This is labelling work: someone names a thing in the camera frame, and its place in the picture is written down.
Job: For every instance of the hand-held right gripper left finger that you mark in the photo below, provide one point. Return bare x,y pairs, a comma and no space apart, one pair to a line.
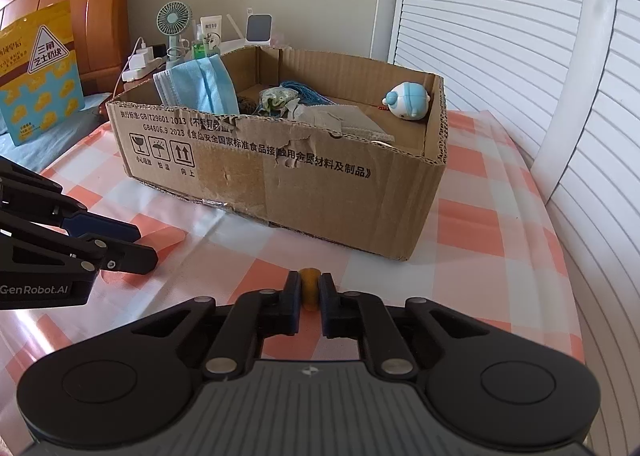
292,301

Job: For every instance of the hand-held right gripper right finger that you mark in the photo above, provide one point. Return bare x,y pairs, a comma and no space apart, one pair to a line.
327,306

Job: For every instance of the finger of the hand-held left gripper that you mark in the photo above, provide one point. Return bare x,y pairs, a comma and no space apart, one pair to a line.
130,258
100,227

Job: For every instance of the yellow cloth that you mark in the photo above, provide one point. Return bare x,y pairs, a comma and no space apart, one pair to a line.
310,286

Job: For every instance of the brown cardboard box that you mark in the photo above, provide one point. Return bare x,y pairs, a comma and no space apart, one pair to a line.
325,196

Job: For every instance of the blue face mask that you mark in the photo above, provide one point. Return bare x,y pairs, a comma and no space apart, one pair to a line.
200,86

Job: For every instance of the grey fabric pouch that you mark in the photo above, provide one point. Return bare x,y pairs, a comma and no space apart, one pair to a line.
345,123

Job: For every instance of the blue and white plush toy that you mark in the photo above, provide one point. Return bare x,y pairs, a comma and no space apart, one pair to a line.
410,101

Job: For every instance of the wooden nightstand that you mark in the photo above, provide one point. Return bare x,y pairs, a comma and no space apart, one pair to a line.
100,101

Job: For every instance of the yellow snack bag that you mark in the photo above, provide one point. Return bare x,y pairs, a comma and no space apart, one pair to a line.
40,86

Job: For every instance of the white power strip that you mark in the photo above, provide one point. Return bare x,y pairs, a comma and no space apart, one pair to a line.
140,72

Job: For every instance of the pink checked bedsheet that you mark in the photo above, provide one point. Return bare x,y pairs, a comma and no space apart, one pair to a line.
475,236

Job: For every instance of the white charger plug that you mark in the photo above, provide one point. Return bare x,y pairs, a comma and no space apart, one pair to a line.
141,58

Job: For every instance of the black charger plug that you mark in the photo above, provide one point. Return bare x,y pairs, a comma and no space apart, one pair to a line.
160,51

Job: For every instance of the green sanitizer bottle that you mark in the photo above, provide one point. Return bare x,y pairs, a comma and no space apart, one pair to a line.
200,50

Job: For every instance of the green floral pouch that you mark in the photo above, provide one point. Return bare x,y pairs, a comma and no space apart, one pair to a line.
277,96

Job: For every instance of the blue tassel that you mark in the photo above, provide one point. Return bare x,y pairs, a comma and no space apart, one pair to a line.
305,93

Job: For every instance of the white pump bottle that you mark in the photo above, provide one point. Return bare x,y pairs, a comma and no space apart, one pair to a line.
215,45

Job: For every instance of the green handheld fan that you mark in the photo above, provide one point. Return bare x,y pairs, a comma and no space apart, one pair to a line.
174,18

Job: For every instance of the white router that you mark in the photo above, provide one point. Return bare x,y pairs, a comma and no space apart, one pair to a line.
232,45

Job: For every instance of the white cosmetic tube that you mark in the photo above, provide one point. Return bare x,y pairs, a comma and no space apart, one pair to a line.
211,25

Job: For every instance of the white cube device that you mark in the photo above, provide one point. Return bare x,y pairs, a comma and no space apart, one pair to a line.
258,28

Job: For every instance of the white louvered door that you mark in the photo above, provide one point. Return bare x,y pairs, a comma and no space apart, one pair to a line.
500,11
610,186

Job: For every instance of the white door frame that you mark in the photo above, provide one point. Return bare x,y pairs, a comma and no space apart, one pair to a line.
565,101

